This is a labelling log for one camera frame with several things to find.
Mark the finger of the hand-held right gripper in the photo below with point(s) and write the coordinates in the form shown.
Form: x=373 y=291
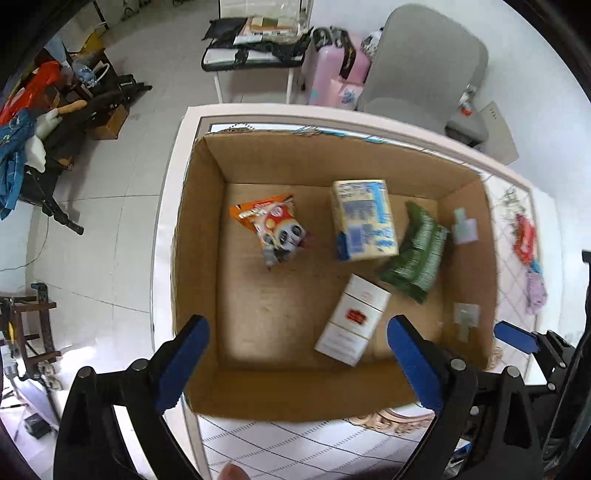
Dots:
x=515 y=337

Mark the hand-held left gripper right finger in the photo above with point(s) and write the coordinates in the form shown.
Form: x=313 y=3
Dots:
x=415 y=364

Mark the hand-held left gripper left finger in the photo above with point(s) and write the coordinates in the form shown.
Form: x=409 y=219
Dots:
x=182 y=364

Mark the white and red carton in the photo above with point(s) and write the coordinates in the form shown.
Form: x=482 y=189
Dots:
x=353 y=321

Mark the large cardboard box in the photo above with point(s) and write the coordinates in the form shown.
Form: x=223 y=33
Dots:
x=277 y=300

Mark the person's left hand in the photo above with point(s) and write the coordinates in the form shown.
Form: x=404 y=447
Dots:
x=234 y=473

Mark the purple snack packet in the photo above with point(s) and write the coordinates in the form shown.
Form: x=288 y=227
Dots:
x=535 y=288

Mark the small blue packet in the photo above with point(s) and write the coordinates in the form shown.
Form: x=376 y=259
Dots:
x=535 y=266

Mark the red snack packet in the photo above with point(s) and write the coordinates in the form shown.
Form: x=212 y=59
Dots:
x=524 y=240

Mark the green snack packet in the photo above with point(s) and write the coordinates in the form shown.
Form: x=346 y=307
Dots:
x=418 y=256

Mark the dark wooden stool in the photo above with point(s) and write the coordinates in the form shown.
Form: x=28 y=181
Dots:
x=32 y=332

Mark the yellow and blue snack box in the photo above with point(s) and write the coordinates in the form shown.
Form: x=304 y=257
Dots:
x=364 y=219

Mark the small black device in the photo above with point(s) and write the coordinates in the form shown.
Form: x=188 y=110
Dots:
x=37 y=425

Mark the orange snack packet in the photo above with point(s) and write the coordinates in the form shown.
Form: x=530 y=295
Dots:
x=274 y=224

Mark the flat cardboard sheet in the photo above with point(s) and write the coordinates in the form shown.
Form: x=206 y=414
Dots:
x=501 y=134

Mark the black tripod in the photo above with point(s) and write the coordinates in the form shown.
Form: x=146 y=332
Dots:
x=51 y=203

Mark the small brown cardboard box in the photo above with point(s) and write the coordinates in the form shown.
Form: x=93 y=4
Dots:
x=110 y=122

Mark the white cloth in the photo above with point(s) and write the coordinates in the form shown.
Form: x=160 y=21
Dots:
x=39 y=143

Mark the blue printed cloth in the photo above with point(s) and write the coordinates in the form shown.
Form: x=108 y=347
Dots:
x=11 y=161

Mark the pink gift box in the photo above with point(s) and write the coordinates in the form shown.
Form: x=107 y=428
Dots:
x=346 y=94

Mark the grey upholstered chair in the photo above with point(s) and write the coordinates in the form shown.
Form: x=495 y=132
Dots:
x=425 y=64

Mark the white-legged side table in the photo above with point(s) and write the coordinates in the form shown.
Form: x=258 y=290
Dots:
x=251 y=64

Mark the orange plastic bag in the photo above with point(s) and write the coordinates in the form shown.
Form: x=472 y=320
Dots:
x=27 y=94

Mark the pink suitcase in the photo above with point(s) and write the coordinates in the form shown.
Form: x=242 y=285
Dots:
x=325 y=64

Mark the black cloth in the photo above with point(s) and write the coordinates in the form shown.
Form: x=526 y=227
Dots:
x=277 y=50

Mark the black bag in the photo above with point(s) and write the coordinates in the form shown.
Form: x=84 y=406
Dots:
x=226 y=31

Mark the stack of books and papers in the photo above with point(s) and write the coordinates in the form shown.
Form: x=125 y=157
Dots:
x=272 y=25

